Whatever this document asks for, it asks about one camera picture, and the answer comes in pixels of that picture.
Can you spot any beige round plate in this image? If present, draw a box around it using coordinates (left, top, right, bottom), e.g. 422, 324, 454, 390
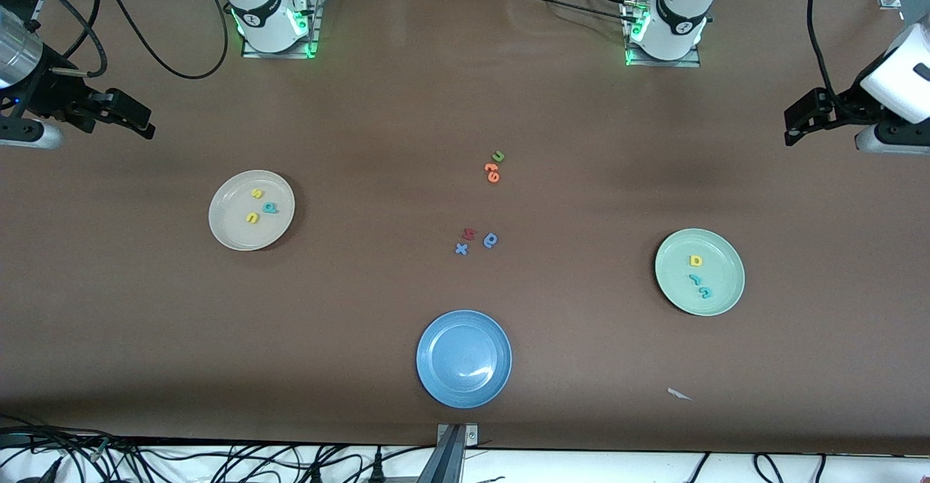
209, 170, 296, 252

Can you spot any green round plate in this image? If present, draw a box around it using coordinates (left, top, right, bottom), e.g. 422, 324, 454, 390
655, 228, 746, 317

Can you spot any brown table cover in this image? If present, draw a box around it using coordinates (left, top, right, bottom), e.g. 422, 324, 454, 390
0, 0, 930, 455

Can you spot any blue round plate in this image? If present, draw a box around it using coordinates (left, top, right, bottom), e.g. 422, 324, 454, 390
416, 309, 513, 409

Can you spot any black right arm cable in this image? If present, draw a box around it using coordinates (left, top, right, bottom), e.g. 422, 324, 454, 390
94, 0, 230, 81
11, 0, 110, 78

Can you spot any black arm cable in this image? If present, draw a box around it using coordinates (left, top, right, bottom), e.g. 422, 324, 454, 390
94, 0, 230, 81
11, 0, 110, 78
806, 0, 836, 99

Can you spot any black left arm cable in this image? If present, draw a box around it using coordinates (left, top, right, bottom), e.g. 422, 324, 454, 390
806, 0, 836, 99

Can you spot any black cable tangle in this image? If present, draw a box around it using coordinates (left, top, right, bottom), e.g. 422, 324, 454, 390
0, 414, 437, 483

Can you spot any grey metal stand post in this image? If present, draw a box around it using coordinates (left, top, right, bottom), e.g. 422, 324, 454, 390
418, 423, 480, 483

